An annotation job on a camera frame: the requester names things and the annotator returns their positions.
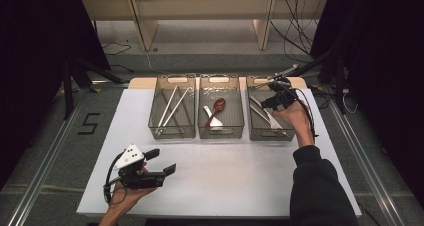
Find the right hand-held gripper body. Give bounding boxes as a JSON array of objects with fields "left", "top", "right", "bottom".
[{"left": 266, "top": 64, "right": 299, "bottom": 110}]

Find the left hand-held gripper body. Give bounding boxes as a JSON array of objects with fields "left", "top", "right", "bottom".
[{"left": 113, "top": 144, "right": 166, "bottom": 190}]

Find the silver metal fork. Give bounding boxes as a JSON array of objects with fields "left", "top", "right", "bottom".
[
  {"left": 249, "top": 95, "right": 284, "bottom": 131},
  {"left": 249, "top": 104, "right": 288, "bottom": 136}
]

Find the translucent grey plastic bin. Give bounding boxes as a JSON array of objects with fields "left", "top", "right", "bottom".
[
  {"left": 245, "top": 74, "right": 300, "bottom": 142},
  {"left": 147, "top": 73, "right": 198, "bottom": 140},
  {"left": 197, "top": 73, "right": 246, "bottom": 140}
]

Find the brown wooden spoon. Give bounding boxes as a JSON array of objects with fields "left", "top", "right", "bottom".
[{"left": 204, "top": 97, "right": 227, "bottom": 129}]

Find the person's left hand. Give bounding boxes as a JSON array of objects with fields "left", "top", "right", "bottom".
[{"left": 108, "top": 182, "right": 158, "bottom": 210}]

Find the person's right hand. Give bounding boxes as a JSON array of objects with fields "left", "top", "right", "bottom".
[{"left": 271, "top": 99, "right": 316, "bottom": 149}]

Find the white table sheet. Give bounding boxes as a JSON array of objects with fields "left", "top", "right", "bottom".
[{"left": 76, "top": 87, "right": 363, "bottom": 219}]

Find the black metal stand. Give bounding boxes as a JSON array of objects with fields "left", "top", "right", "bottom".
[
  {"left": 289, "top": 45, "right": 348, "bottom": 116},
  {"left": 60, "top": 54, "right": 125, "bottom": 121}
]

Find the beige wooden desk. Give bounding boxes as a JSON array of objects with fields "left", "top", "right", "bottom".
[{"left": 79, "top": 0, "right": 331, "bottom": 52}]

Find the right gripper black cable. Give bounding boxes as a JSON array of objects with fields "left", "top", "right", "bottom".
[{"left": 286, "top": 85, "right": 320, "bottom": 139}]

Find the white cable loop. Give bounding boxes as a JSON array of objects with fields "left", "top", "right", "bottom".
[{"left": 341, "top": 88, "right": 360, "bottom": 115}]

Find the bundle of black floor cables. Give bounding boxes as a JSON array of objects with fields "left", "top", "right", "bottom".
[{"left": 269, "top": 0, "right": 322, "bottom": 64}]

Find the white floor cable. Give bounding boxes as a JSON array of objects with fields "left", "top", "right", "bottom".
[{"left": 142, "top": 49, "right": 165, "bottom": 76}]

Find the long metal floor rail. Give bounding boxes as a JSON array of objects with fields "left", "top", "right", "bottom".
[
  {"left": 5, "top": 95, "right": 88, "bottom": 226},
  {"left": 328, "top": 99, "right": 407, "bottom": 226}
]

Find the thin black floor cable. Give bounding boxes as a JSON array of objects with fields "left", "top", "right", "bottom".
[{"left": 100, "top": 40, "right": 135, "bottom": 74}]

